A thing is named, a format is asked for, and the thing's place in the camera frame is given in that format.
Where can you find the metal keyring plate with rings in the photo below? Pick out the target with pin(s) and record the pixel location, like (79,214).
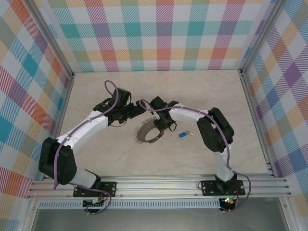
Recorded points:
(144,133)

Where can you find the small key with blue head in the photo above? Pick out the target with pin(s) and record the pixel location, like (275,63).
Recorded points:
(183,134)

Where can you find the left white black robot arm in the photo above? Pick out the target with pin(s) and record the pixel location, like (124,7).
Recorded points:
(81,130)

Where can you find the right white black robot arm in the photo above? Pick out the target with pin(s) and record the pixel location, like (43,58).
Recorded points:
(185,115)

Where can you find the grey metal lower panel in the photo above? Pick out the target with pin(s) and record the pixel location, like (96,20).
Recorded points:
(156,220)

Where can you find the small circuit board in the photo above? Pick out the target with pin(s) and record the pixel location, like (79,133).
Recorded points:
(92,205)
(228,202)

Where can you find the aluminium side rail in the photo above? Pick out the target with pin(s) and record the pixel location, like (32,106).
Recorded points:
(255,120)
(65,101)

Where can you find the long aluminium mounting rail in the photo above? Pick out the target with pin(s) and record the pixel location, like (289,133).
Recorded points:
(156,185)

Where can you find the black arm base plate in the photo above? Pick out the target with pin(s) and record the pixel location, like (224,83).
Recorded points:
(109,187)
(209,187)

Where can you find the aluminium corner post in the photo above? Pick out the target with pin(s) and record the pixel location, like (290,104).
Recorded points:
(51,41)
(262,36)

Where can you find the aluminium frame leg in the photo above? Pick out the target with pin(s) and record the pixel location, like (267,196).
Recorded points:
(290,214)
(29,216)

